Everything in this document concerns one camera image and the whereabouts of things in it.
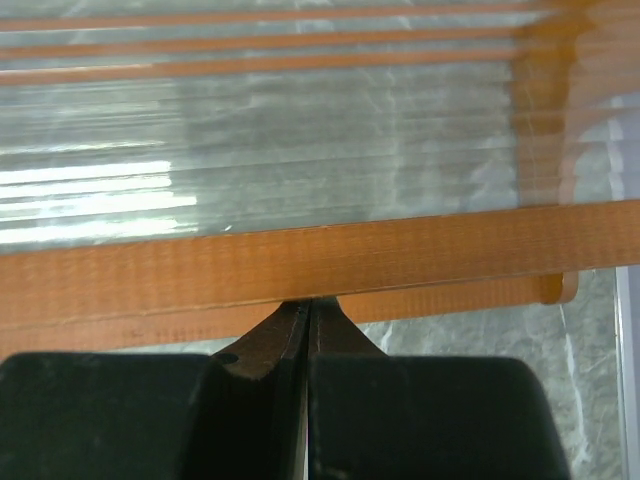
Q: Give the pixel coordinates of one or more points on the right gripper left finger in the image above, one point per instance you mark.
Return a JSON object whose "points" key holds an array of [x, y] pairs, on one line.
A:
{"points": [[235, 414]]}

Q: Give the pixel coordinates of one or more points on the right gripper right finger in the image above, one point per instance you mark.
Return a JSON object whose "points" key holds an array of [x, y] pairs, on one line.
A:
{"points": [[376, 416]]}

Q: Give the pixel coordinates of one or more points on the orange wooden shelf rack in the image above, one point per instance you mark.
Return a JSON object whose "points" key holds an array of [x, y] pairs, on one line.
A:
{"points": [[176, 170]]}

